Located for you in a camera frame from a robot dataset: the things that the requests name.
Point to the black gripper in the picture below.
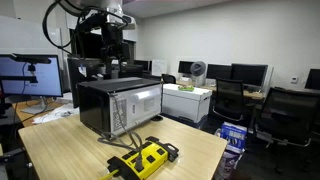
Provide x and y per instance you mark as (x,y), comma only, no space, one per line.
(114,48)

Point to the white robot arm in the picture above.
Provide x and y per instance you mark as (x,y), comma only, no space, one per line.
(108,17)

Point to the black and silver microwave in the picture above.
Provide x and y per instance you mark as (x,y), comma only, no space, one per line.
(117,104)

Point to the white whiteboard sign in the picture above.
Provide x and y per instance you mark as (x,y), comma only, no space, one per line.
(159,67)

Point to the small black chair back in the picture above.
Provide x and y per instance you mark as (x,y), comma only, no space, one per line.
(167,78)

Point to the white papers on desk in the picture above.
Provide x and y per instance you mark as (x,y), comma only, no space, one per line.
(60,112)

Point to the green object on box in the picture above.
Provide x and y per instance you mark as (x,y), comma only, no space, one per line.
(186,88)

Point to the left computer monitor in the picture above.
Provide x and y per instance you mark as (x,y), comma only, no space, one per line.
(48,81)

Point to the black monitor behind fan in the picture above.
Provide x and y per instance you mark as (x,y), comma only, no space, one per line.
(184,67)

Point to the grey desk fan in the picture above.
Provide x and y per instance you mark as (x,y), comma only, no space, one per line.
(198,69)

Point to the white storage box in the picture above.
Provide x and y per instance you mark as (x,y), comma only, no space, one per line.
(193,105)

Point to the yellow black power strip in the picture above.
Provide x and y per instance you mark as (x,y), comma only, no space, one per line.
(140,165)

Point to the black mesh office chair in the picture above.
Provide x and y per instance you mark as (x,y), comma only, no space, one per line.
(229,102)

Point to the blue white cardboard box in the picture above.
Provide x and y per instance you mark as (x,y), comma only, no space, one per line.
(234,134)

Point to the black monitor centre right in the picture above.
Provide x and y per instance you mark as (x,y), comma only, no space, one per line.
(250,75)

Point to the black office chair right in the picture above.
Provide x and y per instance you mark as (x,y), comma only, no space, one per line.
(287,116)

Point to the black monitor far right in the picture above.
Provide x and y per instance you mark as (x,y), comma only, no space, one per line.
(313,80)

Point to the black camera on stand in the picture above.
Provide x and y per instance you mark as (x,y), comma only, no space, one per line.
(32,60)

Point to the white wall thermostat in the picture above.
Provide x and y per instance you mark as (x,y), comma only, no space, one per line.
(294,80)

